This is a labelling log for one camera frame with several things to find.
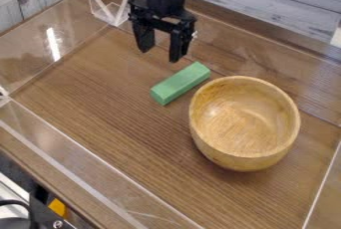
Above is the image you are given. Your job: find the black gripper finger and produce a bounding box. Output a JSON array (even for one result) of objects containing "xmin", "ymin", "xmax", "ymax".
[
  {"xmin": 170, "ymin": 29, "xmax": 193, "ymax": 63},
  {"xmin": 133, "ymin": 20, "xmax": 157, "ymax": 53}
]

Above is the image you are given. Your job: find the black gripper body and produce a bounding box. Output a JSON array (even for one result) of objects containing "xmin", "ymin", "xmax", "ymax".
[{"xmin": 129, "ymin": 0, "xmax": 197, "ymax": 36}]

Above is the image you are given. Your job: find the green rectangular block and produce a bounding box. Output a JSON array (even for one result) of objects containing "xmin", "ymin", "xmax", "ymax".
[{"xmin": 151, "ymin": 62, "xmax": 210, "ymax": 106}]

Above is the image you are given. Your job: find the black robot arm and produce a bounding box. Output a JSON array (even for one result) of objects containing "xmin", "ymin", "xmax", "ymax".
[{"xmin": 129, "ymin": 0, "xmax": 197, "ymax": 63}]

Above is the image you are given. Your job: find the brown wooden bowl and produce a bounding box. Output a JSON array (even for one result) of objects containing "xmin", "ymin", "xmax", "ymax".
[{"xmin": 189, "ymin": 76, "xmax": 301, "ymax": 172}]

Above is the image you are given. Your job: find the yellow and black device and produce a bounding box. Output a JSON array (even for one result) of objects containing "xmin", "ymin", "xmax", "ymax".
[{"xmin": 32, "ymin": 185, "xmax": 95, "ymax": 229}]

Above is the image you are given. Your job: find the clear acrylic corner bracket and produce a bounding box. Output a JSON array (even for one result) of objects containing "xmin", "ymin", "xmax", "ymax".
[{"xmin": 88, "ymin": 0, "xmax": 130, "ymax": 27}]

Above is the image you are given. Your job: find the clear acrylic tray wall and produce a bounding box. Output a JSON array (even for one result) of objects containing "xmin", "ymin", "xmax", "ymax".
[{"xmin": 0, "ymin": 94, "xmax": 203, "ymax": 229}]

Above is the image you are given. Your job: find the black cable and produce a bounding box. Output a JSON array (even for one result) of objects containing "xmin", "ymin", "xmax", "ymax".
[{"xmin": 0, "ymin": 200, "xmax": 38, "ymax": 229}]

